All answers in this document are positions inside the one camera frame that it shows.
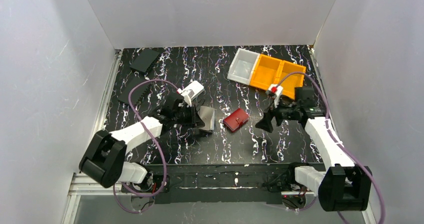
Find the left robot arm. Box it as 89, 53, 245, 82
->
79, 93, 205, 188

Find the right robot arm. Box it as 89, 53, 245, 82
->
255, 84, 372, 212

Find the red card holder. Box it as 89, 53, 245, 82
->
223, 108, 249, 132

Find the white box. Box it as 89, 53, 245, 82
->
183, 81, 205, 99

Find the orange plastic bin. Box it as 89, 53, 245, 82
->
276, 61, 306, 99
249, 54, 284, 90

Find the black ridged block near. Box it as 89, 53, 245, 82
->
117, 76, 152, 106

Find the black ridged block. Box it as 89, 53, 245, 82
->
130, 49, 160, 74
117, 76, 152, 106

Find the white plastic bin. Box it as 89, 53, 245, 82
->
227, 48, 260, 85

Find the black base bar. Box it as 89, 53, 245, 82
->
154, 163, 313, 204

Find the black ridged block far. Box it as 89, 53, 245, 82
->
130, 49, 160, 74

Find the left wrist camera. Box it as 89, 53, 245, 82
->
177, 88, 194, 107

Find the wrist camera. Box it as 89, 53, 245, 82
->
266, 84, 283, 108
177, 88, 194, 107

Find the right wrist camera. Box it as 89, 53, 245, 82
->
266, 84, 283, 108

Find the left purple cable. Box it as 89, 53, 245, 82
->
112, 79, 181, 214

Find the purple cable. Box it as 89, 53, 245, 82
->
276, 71, 387, 224
112, 79, 181, 214

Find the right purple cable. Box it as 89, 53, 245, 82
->
276, 71, 387, 224

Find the aluminium frame rail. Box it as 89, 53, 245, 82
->
61, 49, 123, 223

